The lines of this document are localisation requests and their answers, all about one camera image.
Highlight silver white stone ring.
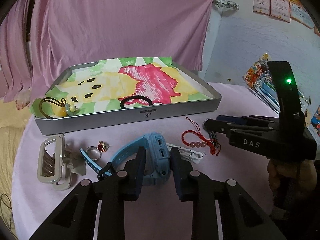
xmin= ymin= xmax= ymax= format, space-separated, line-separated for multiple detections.
xmin=85 ymin=146 xmax=103 ymax=161

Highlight red beaded string bracelet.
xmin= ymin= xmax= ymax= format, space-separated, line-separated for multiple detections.
xmin=181 ymin=116 xmax=222 ymax=156

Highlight yellow blanket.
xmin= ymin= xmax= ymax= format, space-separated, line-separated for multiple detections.
xmin=1 ymin=102 xmax=31 ymax=239

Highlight beige hair claw clip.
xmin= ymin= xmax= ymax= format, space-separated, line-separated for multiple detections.
xmin=37 ymin=134 xmax=87 ymax=191

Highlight white chain hair clip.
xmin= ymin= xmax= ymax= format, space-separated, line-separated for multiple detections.
xmin=166 ymin=143 xmax=204 ymax=164

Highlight grey jewelry tray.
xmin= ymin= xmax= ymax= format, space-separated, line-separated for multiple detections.
xmin=31 ymin=62 xmax=222 ymax=135

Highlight pink table cloth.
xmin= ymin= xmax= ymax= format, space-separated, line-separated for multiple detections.
xmin=12 ymin=83 xmax=275 ymax=239

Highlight right hand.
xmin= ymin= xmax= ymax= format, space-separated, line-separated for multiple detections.
xmin=267 ymin=160 xmax=317 ymax=191

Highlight black hair tie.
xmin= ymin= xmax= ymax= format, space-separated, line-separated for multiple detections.
xmin=120 ymin=95 xmax=154 ymax=110

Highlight cartoon printed tray liner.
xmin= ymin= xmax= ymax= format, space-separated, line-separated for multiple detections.
xmin=45 ymin=57 xmax=212 ymax=115

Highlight brown hair tie yellow charm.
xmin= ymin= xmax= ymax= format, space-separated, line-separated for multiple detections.
xmin=39 ymin=97 xmax=78 ymax=119

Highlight wall certificates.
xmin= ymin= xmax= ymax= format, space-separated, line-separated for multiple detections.
xmin=253 ymin=0 xmax=319 ymax=35

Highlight blue smart watch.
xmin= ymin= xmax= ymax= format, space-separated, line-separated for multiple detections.
xmin=80 ymin=132 xmax=171 ymax=186

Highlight wire wall basket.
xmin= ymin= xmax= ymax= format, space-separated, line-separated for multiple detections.
xmin=213 ymin=0 xmax=240 ymax=10

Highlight black cable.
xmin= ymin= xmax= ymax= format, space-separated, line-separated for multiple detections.
xmin=0 ymin=192 xmax=16 ymax=235

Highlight black white braided bracelet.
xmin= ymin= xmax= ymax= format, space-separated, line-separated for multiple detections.
xmin=208 ymin=130 xmax=221 ymax=145

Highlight stack of colourful books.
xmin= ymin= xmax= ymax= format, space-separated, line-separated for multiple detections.
xmin=243 ymin=53 xmax=319 ymax=137

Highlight pink curtain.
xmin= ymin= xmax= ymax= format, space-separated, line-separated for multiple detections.
xmin=1 ymin=0 xmax=213 ymax=101

